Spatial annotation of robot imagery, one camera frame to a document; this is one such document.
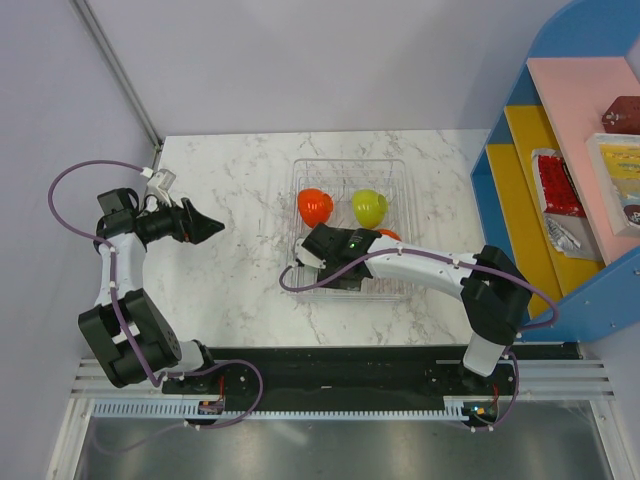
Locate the white framed picture book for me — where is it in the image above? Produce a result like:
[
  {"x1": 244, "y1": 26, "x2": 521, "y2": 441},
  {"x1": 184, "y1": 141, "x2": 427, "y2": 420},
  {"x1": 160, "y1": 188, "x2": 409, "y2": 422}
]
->
[{"x1": 586, "y1": 133, "x2": 639, "y2": 237}]

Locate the lime green bowl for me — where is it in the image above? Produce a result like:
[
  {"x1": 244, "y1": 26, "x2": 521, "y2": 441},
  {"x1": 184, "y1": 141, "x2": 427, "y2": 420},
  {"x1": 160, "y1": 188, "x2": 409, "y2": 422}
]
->
[{"x1": 352, "y1": 189, "x2": 388, "y2": 229}]

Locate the dark red box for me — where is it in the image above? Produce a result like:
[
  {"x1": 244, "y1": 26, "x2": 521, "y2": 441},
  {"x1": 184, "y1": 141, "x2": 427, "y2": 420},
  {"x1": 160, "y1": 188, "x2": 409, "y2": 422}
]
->
[{"x1": 601, "y1": 95, "x2": 640, "y2": 135}]

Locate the silver foil packet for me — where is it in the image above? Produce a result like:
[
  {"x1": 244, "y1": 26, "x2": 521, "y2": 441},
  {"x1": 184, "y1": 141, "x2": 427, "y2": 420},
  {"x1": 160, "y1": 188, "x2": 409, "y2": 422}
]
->
[{"x1": 543, "y1": 213, "x2": 602, "y2": 262}]

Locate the blue shelf unit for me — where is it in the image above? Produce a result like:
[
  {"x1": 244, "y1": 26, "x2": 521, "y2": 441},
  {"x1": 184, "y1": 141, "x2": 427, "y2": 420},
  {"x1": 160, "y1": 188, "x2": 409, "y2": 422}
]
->
[{"x1": 471, "y1": 1, "x2": 639, "y2": 343}]

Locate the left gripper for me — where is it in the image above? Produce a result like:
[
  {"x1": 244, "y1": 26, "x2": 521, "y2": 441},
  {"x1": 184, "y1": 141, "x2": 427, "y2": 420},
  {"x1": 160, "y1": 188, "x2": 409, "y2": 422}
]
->
[{"x1": 140, "y1": 192, "x2": 224, "y2": 246}]

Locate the yellow shelf board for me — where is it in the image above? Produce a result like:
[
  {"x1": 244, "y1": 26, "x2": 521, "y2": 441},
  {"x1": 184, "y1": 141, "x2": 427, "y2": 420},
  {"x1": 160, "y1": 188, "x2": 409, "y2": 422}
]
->
[{"x1": 486, "y1": 106, "x2": 604, "y2": 302}]

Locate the white wire dish rack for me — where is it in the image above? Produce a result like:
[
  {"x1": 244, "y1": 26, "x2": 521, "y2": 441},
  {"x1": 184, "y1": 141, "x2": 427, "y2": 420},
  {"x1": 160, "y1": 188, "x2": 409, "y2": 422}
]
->
[{"x1": 286, "y1": 158, "x2": 415, "y2": 302}]

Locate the orange bowl front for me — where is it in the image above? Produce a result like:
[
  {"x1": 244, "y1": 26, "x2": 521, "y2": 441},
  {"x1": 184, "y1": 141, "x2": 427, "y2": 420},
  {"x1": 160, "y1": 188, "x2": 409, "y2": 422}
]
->
[{"x1": 377, "y1": 229, "x2": 402, "y2": 241}]

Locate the white cable duct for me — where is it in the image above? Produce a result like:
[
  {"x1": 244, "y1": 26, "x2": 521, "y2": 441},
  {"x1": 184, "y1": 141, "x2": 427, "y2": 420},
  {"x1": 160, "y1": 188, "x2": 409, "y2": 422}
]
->
[{"x1": 91, "y1": 397, "x2": 471, "y2": 421}]

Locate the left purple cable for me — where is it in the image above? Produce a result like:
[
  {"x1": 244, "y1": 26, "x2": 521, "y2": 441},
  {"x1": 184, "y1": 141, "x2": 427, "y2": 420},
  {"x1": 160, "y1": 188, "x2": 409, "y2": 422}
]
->
[{"x1": 48, "y1": 159, "x2": 265, "y2": 454}]

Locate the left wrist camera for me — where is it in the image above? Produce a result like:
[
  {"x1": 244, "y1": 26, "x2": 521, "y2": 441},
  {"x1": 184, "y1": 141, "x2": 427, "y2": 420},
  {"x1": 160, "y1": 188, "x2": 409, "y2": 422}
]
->
[{"x1": 142, "y1": 169, "x2": 176, "y2": 206}]

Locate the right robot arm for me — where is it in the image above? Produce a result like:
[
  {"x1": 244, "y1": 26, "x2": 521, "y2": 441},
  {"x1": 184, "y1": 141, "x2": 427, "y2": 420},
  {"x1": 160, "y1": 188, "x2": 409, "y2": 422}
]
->
[{"x1": 294, "y1": 223, "x2": 532, "y2": 394}]

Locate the pink shelf board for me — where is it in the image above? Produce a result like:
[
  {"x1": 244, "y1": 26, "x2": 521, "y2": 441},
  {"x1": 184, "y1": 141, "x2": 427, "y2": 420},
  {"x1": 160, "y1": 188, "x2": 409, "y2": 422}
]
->
[{"x1": 527, "y1": 57, "x2": 639, "y2": 264}]

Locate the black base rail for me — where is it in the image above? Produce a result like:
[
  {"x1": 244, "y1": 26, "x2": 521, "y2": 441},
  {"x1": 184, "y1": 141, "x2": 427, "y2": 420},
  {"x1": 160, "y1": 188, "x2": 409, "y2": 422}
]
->
[{"x1": 159, "y1": 342, "x2": 584, "y2": 413}]

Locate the red snack packet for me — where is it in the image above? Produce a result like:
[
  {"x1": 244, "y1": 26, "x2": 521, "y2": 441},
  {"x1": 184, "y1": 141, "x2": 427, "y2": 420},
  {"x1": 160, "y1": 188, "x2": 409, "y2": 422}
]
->
[{"x1": 531, "y1": 148, "x2": 586, "y2": 218}]

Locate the orange bowl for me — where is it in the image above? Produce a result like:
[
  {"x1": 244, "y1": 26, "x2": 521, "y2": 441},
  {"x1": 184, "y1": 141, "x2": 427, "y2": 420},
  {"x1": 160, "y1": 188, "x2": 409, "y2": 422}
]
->
[
  {"x1": 377, "y1": 229, "x2": 402, "y2": 241},
  {"x1": 297, "y1": 188, "x2": 334, "y2": 228}
]

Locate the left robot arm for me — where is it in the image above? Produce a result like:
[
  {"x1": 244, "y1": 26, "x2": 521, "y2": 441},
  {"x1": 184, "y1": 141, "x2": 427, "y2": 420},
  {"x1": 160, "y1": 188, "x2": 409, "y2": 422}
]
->
[{"x1": 78, "y1": 188, "x2": 225, "y2": 393}]

